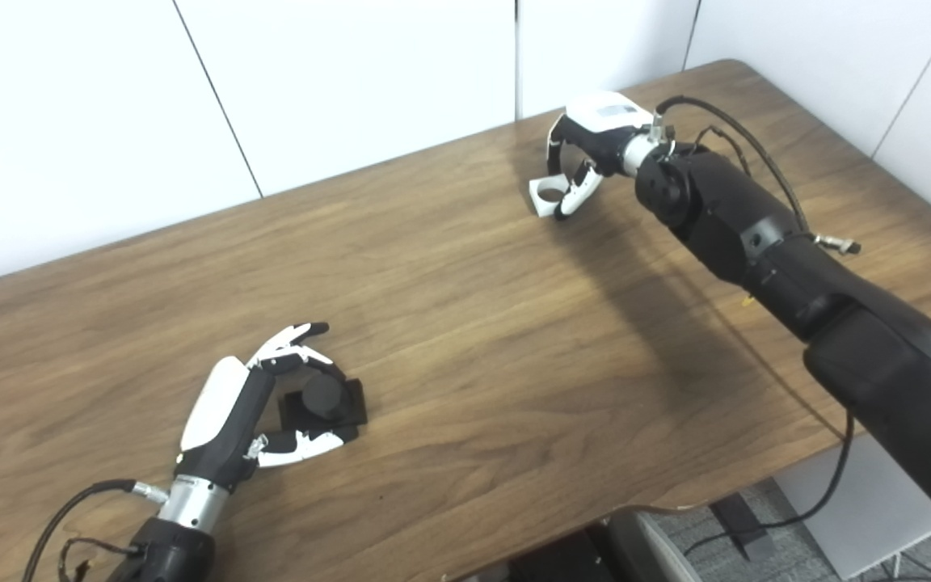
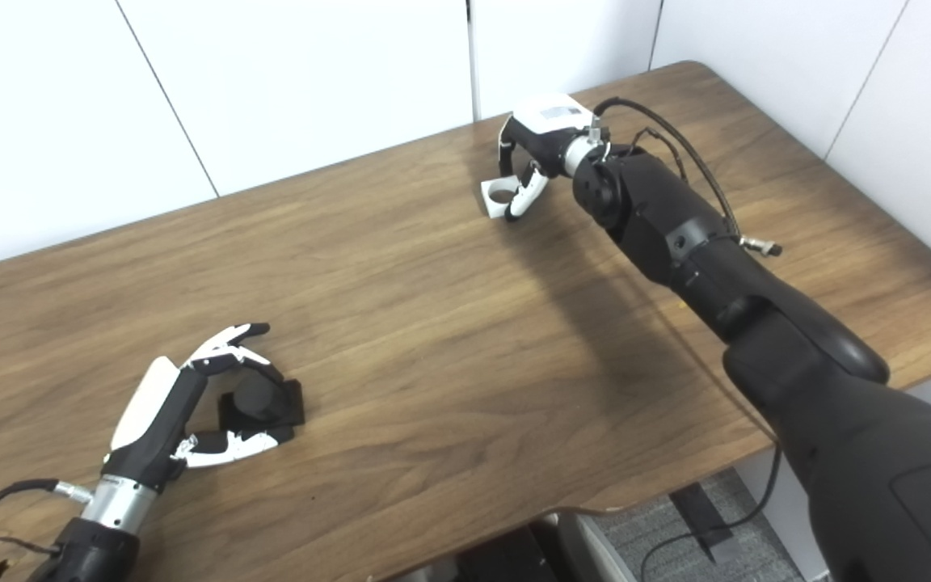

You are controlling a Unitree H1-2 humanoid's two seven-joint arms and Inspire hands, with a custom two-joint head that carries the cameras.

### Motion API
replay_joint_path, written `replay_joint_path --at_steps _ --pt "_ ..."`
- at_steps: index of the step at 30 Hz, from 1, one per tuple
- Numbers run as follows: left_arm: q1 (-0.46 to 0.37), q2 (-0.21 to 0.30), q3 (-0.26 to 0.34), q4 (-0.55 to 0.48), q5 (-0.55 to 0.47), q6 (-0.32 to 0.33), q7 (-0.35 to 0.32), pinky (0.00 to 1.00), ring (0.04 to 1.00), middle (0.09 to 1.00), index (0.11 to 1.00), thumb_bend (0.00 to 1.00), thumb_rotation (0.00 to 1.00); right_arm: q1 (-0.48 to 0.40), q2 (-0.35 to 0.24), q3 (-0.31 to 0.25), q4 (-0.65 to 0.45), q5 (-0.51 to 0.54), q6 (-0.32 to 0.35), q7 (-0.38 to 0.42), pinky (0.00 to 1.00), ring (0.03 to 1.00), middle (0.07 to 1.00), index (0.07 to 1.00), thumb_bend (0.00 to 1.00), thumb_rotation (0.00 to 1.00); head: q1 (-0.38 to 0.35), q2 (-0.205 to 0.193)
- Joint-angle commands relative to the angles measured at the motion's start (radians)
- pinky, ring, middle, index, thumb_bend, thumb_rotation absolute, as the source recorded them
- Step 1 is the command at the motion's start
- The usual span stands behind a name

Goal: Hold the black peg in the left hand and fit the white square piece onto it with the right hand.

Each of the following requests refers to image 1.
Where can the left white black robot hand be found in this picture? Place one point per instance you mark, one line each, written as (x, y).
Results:
(223, 420)

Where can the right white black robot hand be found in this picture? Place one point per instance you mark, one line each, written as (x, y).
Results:
(603, 121)

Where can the black peg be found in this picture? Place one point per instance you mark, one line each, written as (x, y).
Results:
(322, 398)

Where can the white square piece with hole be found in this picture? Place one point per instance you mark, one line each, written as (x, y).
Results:
(538, 204)

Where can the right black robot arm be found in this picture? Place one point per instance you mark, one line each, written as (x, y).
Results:
(756, 234)

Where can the black glossy robot torso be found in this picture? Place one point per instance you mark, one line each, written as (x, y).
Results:
(554, 562)

